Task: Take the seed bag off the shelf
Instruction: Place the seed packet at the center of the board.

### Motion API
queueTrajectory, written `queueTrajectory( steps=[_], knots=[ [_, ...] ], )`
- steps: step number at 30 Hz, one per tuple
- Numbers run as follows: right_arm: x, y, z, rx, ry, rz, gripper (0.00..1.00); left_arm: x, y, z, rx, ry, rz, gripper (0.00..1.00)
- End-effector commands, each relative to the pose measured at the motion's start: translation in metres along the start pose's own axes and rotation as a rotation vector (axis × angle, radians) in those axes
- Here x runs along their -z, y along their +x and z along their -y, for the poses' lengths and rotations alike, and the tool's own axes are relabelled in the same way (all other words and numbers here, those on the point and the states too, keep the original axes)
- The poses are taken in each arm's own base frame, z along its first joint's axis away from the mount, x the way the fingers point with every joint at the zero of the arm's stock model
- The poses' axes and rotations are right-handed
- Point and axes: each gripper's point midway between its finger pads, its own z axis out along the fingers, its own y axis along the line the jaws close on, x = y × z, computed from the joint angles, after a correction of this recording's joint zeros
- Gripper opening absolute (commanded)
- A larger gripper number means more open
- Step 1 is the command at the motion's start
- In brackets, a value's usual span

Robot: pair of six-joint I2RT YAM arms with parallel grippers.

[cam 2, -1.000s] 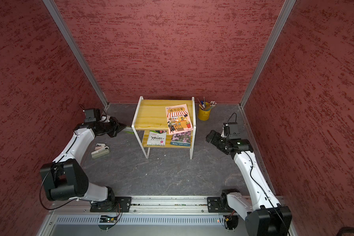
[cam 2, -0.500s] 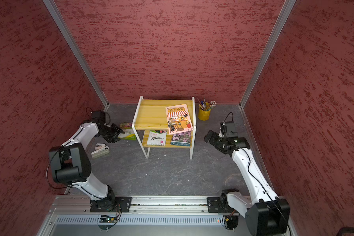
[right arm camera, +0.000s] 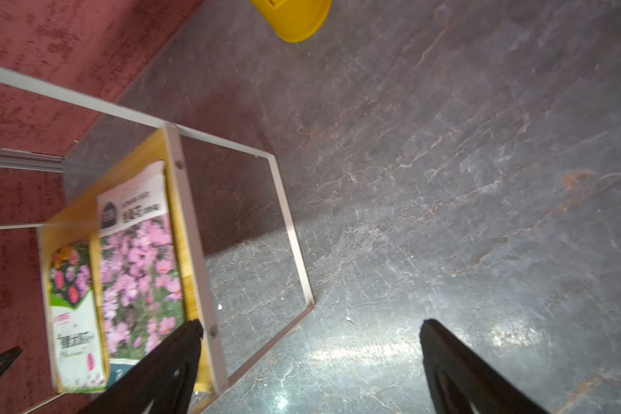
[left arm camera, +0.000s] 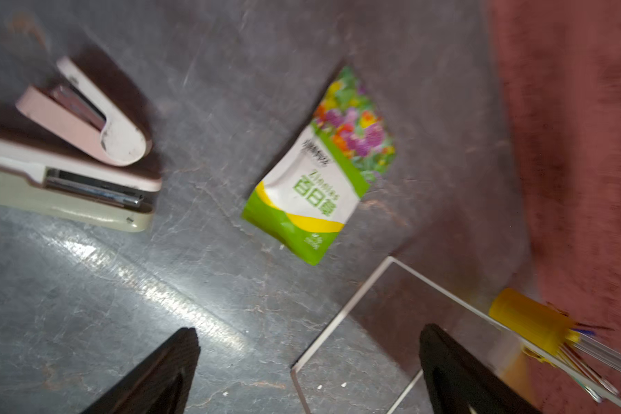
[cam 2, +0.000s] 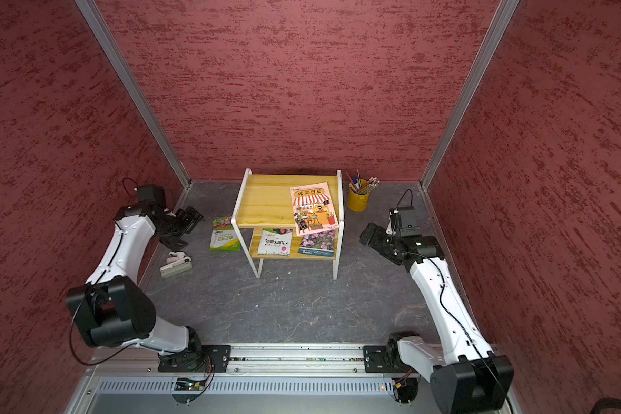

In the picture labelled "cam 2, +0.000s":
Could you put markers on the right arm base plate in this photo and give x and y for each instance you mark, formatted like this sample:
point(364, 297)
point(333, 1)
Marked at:
point(376, 361)

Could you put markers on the aluminium rail frame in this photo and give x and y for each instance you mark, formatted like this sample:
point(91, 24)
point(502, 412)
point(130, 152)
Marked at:
point(329, 369)

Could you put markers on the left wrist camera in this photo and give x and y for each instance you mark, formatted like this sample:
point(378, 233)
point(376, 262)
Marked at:
point(151, 195)

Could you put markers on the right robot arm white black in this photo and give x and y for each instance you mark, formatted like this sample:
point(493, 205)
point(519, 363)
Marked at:
point(465, 376)

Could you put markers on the white stapler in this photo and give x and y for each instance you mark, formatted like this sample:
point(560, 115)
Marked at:
point(176, 263)

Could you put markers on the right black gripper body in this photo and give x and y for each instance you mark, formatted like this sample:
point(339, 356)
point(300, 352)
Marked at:
point(384, 242)

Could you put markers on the white sunflower seed bag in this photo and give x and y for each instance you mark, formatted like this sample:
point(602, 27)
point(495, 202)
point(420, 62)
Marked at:
point(275, 242)

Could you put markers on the coloured pencils bunch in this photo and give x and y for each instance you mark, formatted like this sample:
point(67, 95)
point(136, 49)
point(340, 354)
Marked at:
point(361, 186)

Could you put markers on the green white seed bag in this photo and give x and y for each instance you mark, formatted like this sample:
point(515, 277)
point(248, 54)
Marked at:
point(223, 236)

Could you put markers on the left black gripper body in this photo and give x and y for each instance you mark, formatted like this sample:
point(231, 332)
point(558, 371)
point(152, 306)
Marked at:
point(173, 228)

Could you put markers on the pink flower seed bag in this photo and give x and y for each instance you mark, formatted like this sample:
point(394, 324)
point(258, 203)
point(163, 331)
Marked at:
point(321, 244)

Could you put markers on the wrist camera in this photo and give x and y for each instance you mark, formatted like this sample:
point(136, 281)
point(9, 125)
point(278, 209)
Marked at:
point(403, 222)
point(151, 195)

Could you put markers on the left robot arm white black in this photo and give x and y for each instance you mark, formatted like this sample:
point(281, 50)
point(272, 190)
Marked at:
point(111, 311)

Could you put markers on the yellow metal pencil cup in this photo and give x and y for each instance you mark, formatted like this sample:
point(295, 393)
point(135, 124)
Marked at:
point(357, 202)

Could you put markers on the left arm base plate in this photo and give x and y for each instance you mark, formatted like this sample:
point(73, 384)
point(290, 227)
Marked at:
point(208, 359)

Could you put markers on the orange shop picture book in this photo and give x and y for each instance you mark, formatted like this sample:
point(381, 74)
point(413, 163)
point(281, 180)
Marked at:
point(313, 209)

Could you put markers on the wooden shelf white metal frame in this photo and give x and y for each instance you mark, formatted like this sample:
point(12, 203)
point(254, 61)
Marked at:
point(264, 202)

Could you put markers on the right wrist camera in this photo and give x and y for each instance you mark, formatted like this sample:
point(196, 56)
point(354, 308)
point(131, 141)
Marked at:
point(403, 222)

